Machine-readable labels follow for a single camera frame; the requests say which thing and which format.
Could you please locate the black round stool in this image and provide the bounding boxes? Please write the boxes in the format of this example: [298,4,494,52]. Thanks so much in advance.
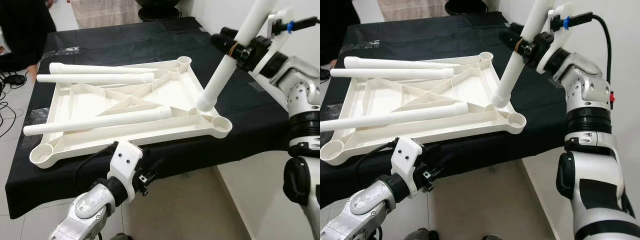
[137,0,182,22]
[445,0,488,16]

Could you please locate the white plastic table top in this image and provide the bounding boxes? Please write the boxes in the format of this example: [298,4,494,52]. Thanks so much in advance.
[29,56,234,169]
[320,51,527,167]

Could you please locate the black table cloth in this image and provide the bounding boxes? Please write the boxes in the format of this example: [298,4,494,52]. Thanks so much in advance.
[5,16,301,221]
[320,12,573,208]

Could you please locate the beige cloth covered bench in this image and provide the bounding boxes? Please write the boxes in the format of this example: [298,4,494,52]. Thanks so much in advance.
[70,0,143,29]
[376,0,449,22]

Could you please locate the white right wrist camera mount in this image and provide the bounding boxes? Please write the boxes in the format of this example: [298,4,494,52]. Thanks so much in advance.
[250,7,296,76]
[537,2,576,71]

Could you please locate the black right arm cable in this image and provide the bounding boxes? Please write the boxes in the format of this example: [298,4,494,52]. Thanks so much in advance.
[272,16,321,36]
[560,12,616,108]

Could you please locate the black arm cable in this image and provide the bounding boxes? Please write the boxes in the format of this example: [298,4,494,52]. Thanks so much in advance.
[72,142,118,191]
[355,140,398,186]
[560,12,616,108]
[272,16,321,36]

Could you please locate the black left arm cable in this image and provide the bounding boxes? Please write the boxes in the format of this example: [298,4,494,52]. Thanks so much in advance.
[72,142,118,191]
[355,140,398,186]

